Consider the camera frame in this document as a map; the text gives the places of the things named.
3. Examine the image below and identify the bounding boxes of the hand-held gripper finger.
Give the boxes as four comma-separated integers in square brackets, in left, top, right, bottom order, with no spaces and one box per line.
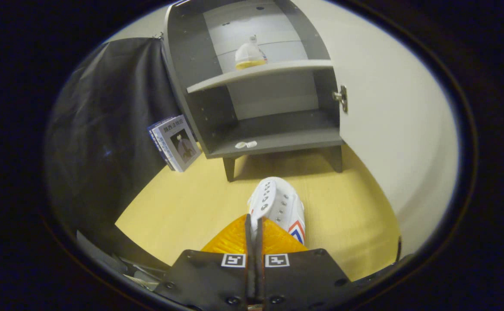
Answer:
[155,214,257,311]
[255,216,352,311]

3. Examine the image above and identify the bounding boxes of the white shoe with striped print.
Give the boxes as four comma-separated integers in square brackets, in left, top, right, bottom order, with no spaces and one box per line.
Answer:
[247,176,306,244]

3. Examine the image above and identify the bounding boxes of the white shoe cabinet door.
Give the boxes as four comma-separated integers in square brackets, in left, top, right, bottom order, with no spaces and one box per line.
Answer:
[291,0,459,260]

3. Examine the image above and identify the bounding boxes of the grey shoe cabinet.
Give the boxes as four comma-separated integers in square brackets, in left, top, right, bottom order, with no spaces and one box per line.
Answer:
[162,0,344,182]

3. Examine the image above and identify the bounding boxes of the white shoe with yellow sole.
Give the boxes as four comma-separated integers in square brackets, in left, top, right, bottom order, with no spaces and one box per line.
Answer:
[235,35,268,70]

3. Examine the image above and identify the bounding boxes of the metal door hinge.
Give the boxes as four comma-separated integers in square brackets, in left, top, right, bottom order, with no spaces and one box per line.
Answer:
[332,85,348,114]

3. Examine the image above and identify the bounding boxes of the black backdrop cloth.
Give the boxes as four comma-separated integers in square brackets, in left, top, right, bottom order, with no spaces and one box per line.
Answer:
[44,37,183,260]

